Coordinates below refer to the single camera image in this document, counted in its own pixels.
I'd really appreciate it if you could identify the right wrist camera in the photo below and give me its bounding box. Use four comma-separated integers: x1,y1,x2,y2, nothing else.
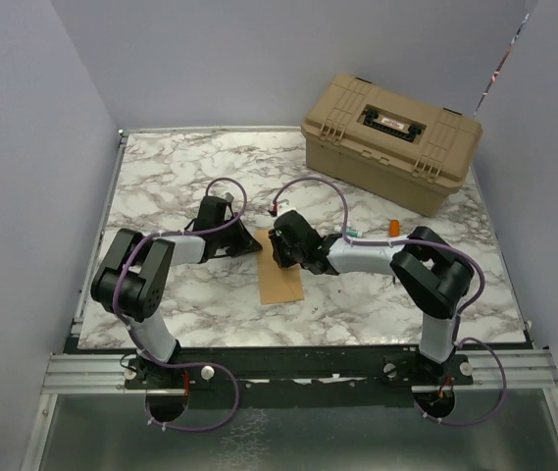
269,199,293,218

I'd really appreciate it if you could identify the tan plastic tool case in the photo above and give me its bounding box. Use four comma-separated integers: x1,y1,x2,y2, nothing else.
301,75,482,217

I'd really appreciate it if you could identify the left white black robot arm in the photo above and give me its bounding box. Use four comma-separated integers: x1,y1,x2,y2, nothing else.
90,196,262,388

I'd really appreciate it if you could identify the metal sheet front shelf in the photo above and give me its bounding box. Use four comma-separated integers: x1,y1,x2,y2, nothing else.
42,391,558,470

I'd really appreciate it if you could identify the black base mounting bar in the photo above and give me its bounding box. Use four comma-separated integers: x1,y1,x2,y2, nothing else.
62,342,495,408

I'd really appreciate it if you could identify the orange handled screwdriver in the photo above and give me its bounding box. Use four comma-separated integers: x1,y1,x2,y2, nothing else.
388,220,400,237

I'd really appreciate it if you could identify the aluminium table frame rail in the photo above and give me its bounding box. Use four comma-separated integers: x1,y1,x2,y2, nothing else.
25,128,558,470

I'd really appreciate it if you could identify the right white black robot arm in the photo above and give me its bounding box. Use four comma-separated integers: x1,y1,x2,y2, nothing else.
269,209,481,384

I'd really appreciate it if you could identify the brown paper envelope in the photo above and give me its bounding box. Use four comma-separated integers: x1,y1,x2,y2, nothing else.
254,229,304,305

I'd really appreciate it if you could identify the green white glue stick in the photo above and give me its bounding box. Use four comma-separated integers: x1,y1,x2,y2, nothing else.
346,229,363,238

